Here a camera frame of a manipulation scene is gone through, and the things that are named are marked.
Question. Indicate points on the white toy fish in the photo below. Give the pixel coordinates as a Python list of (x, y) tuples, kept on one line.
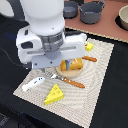
[(35, 82)]

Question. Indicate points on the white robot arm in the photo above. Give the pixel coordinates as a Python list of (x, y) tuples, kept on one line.
[(45, 17)]

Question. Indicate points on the yellow cheese wedge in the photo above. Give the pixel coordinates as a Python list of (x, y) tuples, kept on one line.
[(54, 95)]

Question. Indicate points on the round beige plate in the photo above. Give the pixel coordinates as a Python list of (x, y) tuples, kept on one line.
[(69, 73)]

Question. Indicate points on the brown wooden tray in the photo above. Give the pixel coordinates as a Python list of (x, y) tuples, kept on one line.
[(106, 27)]

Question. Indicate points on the beige bowl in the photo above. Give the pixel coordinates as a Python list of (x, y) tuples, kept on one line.
[(123, 14)]

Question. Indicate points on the yellow butter box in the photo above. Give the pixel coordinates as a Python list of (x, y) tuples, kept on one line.
[(88, 46)]

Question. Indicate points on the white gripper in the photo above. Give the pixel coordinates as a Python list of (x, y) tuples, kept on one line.
[(40, 52)]

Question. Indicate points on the knife with wooden handle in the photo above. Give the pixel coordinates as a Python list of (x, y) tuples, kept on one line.
[(89, 58)]

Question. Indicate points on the small grey pot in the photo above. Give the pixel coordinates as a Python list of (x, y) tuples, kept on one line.
[(70, 9)]

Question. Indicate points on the large grey pot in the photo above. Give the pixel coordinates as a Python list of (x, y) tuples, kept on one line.
[(90, 12)]

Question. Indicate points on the orange bread loaf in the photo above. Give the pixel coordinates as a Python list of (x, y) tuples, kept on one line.
[(74, 64)]

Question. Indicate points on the fork with wooden handle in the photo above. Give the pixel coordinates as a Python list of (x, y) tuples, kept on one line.
[(54, 76)]

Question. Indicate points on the woven beige placemat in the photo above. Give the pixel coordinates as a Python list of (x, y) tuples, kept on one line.
[(78, 104)]

